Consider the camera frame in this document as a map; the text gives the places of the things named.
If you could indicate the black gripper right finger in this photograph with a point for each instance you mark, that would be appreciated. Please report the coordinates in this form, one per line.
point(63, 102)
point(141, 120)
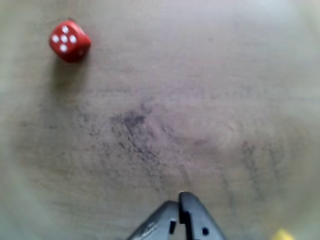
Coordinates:
point(197, 217)

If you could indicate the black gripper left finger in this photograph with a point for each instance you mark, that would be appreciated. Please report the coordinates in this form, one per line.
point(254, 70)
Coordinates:
point(157, 222)

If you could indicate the yellow die black pips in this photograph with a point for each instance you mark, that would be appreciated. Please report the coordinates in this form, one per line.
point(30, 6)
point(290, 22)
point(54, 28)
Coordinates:
point(283, 235)

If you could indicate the red die white pips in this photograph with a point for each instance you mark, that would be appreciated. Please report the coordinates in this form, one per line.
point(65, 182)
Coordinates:
point(68, 42)

